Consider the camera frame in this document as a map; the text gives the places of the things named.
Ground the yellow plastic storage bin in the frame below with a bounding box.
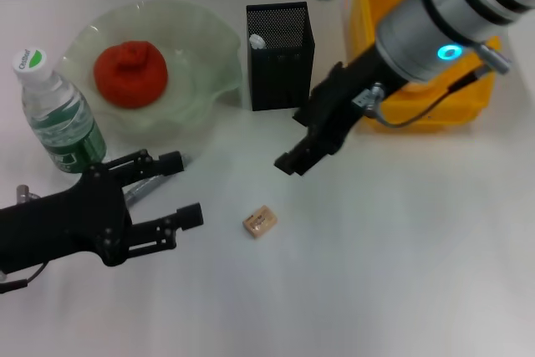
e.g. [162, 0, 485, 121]
[344, 0, 502, 133]

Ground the clear water bottle green label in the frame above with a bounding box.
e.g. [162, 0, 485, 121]
[11, 48, 108, 174]

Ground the wrist cable with plugs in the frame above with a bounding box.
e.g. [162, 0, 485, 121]
[350, 37, 513, 128]
[0, 184, 48, 294]

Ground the red-orange fruit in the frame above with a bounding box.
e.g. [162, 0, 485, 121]
[92, 40, 169, 110]

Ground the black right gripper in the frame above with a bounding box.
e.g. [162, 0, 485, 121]
[274, 47, 406, 176]

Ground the black mesh pen holder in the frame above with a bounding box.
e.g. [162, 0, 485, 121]
[245, 1, 316, 112]

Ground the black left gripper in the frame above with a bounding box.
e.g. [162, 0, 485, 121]
[0, 149, 205, 275]

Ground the grey marker pen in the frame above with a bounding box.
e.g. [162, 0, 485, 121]
[123, 155, 192, 207]

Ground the left wrist cable with plugs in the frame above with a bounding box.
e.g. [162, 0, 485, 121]
[0, 184, 48, 294]

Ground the wavy clear glass fruit plate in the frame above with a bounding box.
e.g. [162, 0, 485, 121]
[62, 0, 243, 149]

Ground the small tan eraser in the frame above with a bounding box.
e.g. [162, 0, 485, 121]
[242, 205, 278, 241]

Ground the right wrist cable with plugs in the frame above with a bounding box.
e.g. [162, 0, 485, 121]
[350, 37, 513, 128]

